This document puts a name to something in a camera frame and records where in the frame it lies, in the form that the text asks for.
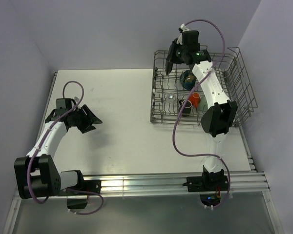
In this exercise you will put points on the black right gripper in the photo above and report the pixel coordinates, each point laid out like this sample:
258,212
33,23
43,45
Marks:
174,45

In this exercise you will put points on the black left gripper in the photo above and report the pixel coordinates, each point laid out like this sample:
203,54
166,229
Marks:
93,119

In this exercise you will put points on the blue-brown ceramic bowl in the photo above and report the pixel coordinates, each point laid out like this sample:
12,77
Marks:
187,80

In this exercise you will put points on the clear glass tumbler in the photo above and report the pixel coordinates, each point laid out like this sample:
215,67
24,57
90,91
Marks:
171,98

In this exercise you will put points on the orange small mug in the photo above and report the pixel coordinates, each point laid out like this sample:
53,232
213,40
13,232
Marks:
194,99

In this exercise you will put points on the dark brown mug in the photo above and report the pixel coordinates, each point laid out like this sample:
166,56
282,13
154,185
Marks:
187,109

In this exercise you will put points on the green ceramic cup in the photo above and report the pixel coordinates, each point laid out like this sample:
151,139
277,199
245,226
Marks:
202,105

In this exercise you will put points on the black floral square plate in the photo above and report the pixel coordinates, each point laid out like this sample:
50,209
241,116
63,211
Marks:
172,58

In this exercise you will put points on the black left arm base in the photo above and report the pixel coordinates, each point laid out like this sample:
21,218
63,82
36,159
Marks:
83,199

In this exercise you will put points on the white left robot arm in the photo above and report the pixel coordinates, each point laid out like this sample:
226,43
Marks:
36,173

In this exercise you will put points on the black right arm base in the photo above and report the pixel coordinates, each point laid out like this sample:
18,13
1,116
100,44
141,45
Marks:
207,182

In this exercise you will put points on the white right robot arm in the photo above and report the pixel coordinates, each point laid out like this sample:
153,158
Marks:
221,111

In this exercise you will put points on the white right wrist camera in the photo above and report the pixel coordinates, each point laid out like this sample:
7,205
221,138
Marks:
182,28

